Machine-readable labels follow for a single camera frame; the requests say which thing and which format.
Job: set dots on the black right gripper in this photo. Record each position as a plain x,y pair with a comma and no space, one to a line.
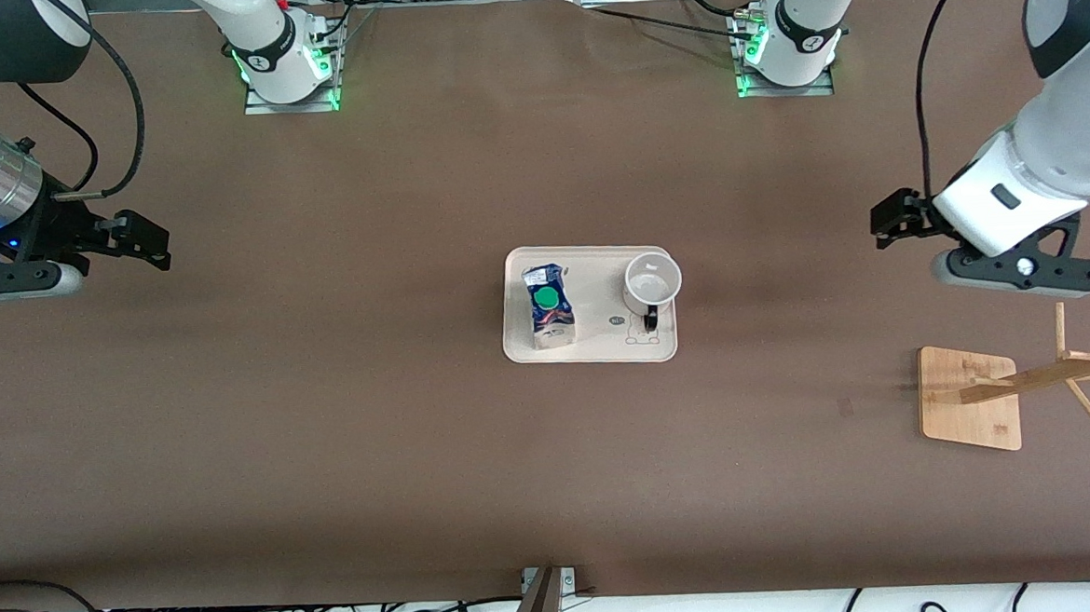
48,229

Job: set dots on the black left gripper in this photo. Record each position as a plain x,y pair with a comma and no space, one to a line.
919,214

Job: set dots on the blue milk carton green cap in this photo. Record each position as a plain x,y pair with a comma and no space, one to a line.
551,329

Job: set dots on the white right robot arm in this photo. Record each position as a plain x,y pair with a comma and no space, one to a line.
260,32

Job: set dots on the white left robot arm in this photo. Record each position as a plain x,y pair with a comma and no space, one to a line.
1059,148

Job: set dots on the white rabbit print tray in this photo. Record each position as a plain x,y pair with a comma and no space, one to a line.
603,340

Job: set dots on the wooden mug stand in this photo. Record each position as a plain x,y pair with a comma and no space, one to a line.
970,414

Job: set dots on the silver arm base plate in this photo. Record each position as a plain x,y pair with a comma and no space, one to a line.
311,106
823,86

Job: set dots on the silver mounting bracket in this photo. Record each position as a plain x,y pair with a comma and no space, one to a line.
569,580

